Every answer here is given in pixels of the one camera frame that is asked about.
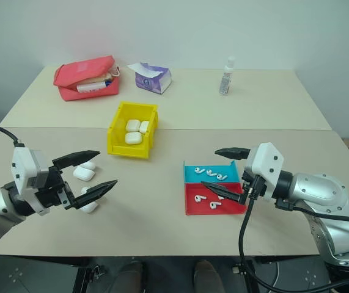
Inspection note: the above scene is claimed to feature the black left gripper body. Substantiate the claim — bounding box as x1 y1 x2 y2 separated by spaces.
28 166 76 212

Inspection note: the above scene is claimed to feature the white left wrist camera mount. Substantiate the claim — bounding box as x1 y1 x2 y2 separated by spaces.
11 145 54 216

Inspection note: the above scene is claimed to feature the white tube with red print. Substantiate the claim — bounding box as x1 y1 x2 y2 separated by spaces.
76 80 108 93

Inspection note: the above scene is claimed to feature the purple tissue pack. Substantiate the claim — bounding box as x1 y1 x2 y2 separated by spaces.
127 62 173 96

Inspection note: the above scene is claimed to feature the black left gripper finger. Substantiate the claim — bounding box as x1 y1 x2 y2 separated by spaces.
67 179 119 211
51 150 101 172

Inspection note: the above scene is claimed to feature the blue plastic tray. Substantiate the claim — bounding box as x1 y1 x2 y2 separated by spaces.
183 160 242 184

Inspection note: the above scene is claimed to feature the clear spray bottle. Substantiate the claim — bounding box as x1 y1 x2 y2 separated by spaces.
218 56 236 97

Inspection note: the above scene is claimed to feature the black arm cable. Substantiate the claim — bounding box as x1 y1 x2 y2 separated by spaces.
0 121 26 149
274 197 349 226

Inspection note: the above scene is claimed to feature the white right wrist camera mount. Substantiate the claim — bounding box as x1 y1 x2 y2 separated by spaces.
243 142 285 200

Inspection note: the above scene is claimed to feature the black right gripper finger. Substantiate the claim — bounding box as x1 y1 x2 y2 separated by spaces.
200 180 246 204
214 146 252 161

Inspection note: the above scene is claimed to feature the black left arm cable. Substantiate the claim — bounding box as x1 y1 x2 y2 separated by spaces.
0 121 26 149

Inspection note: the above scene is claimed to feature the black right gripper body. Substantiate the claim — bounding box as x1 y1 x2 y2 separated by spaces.
240 166 267 204

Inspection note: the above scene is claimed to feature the red plastic tray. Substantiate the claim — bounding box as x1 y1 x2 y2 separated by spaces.
183 182 249 216

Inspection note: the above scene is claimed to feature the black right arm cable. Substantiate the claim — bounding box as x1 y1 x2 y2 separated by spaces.
274 197 349 226

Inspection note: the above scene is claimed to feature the dark rounded shape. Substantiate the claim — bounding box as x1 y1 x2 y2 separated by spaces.
193 259 224 293

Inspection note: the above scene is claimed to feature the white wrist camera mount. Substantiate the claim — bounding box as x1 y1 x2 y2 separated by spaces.
243 142 285 200
11 145 54 216

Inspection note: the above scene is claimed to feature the yellow plastic bin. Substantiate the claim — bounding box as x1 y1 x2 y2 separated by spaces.
106 101 160 161

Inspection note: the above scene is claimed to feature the red fabric pouch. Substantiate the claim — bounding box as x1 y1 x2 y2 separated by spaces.
53 54 122 102

